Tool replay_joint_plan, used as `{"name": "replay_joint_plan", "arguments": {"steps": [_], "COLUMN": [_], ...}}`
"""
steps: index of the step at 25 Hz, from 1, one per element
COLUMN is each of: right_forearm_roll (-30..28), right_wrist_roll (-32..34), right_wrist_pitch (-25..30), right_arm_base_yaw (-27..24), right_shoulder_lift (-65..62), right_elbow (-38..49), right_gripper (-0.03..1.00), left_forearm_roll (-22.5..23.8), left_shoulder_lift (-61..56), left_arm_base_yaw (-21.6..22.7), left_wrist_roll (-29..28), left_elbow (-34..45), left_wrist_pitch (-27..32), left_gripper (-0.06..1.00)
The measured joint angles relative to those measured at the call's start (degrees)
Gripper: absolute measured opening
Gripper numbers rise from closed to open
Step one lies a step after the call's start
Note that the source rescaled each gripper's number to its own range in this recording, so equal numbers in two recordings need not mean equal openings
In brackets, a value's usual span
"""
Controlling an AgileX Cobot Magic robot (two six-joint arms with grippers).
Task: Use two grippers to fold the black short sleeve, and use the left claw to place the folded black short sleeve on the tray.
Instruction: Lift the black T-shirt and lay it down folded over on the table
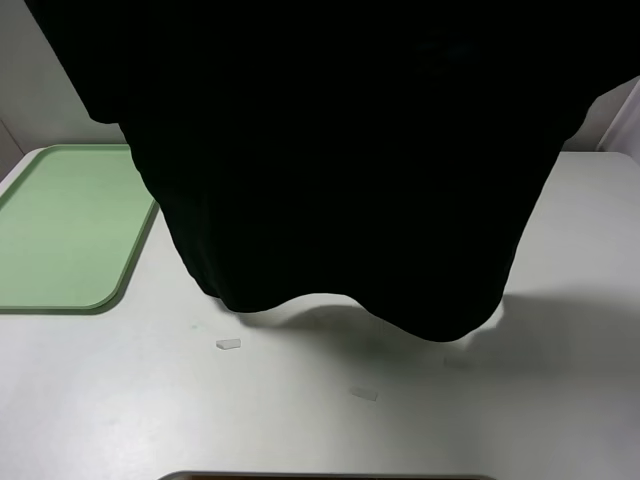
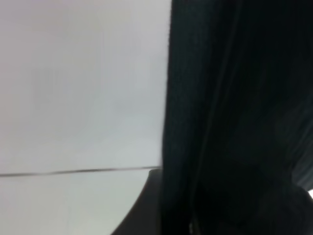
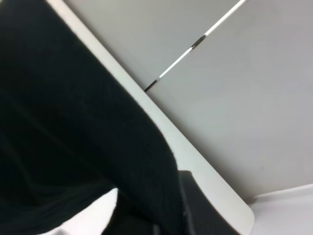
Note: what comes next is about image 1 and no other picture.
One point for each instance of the light green plastic tray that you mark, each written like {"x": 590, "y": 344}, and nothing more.
{"x": 73, "y": 224}

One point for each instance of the clear tape piece front left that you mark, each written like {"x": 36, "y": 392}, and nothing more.
{"x": 228, "y": 344}

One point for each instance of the clear tape piece front centre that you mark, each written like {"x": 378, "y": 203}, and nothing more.
{"x": 364, "y": 393}

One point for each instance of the clear tape piece front right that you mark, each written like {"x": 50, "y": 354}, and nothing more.
{"x": 458, "y": 363}

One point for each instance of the black short sleeve t-shirt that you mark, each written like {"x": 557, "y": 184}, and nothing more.
{"x": 388, "y": 151}

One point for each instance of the clear tape piece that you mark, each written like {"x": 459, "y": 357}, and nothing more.
{"x": 228, "y": 344}
{"x": 458, "y": 363}
{"x": 364, "y": 393}

